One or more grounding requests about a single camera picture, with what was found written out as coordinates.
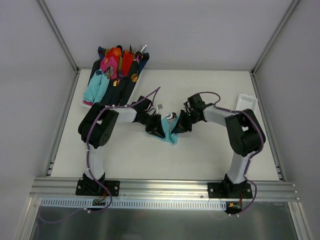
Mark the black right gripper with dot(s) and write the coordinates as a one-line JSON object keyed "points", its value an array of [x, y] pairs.
{"points": [[187, 120]]}

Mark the magenta rolled napkin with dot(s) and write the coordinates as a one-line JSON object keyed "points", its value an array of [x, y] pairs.
{"points": [[110, 62]]}

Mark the white utensil tray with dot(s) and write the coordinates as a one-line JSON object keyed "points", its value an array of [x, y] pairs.
{"points": [[246, 102]]}

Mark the red rolled napkin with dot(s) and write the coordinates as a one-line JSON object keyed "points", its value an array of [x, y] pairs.
{"points": [[127, 60]]}

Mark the dark navy rolled napkin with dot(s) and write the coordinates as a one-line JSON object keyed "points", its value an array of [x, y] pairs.
{"points": [[120, 92]]}

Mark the wooden handled spoon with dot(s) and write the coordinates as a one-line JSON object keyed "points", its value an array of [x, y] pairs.
{"points": [[171, 117]]}

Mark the light blue paper napkin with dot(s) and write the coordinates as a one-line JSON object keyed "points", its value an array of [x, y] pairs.
{"points": [[170, 138]]}

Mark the aluminium front rail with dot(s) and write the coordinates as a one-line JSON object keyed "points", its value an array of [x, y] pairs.
{"points": [[273, 191]]}

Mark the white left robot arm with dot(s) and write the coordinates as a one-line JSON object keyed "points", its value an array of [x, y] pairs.
{"points": [[96, 129]]}

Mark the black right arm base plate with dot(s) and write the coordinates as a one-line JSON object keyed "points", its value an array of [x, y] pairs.
{"points": [[225, 190]]}

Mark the light blue rolled napkin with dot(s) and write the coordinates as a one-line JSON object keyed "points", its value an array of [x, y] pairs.
{"points": [[96, 88]]}

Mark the white slotted cable duct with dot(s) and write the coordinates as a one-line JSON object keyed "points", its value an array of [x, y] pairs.
{"points": [[152, 204]]}

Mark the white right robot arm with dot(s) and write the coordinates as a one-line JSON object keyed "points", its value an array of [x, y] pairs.
{"points": [[245, 136]]}

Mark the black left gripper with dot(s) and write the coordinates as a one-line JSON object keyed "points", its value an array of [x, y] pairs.
{"points": [[152, 122]]}

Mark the white plastic basket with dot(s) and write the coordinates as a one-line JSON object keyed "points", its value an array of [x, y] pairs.
{"points": [[110, 102]]}

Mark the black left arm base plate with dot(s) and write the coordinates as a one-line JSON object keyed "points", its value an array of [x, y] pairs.
{"points": [[91, 188]]}

